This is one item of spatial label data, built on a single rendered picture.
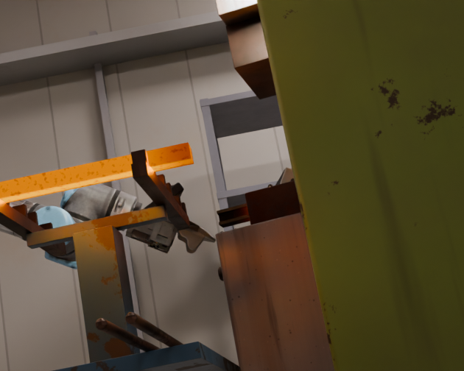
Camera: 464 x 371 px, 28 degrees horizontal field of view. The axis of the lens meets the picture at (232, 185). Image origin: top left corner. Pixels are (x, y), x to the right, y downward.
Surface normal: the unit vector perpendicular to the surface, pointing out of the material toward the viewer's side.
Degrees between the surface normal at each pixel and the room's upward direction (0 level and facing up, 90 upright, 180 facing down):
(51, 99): 90
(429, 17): 90
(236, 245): 90
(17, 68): 180
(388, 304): 90
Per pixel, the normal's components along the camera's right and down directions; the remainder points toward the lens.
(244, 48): -0.29, -0.23
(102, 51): 0.18, 0.94
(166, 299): -0.07, -0.28
